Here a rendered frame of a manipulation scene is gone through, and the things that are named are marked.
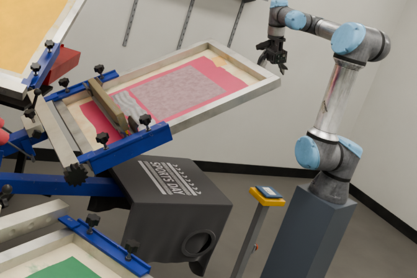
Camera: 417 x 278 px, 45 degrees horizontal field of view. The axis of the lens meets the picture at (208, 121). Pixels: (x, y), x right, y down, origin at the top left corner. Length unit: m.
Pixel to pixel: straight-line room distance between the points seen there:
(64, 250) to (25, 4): 1.54
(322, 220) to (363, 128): 3.98
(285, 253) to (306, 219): 0.17
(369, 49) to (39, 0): 1.74
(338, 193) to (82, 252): 0.95
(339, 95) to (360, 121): 4.12
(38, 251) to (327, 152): 1.00
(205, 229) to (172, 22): 2.39
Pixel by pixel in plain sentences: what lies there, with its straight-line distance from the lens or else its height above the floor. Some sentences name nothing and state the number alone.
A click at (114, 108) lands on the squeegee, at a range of 1.88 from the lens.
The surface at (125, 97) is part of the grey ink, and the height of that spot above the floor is 1.26.
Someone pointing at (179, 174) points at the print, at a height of 0.95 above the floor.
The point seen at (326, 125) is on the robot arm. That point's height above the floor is 1.48.
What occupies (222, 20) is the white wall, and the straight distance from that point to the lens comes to 4.48.
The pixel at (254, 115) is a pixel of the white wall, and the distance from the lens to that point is 5.02.
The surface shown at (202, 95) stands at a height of 1.39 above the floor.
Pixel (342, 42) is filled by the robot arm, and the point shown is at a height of 1.77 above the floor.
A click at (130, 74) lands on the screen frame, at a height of 1.32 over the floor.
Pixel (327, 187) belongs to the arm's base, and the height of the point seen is 1.25.
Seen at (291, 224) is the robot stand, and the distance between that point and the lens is 2.03.
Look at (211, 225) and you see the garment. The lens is 2.24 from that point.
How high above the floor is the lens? 1.88
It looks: 17 degrees down
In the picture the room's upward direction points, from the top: 18 degrees clockwise
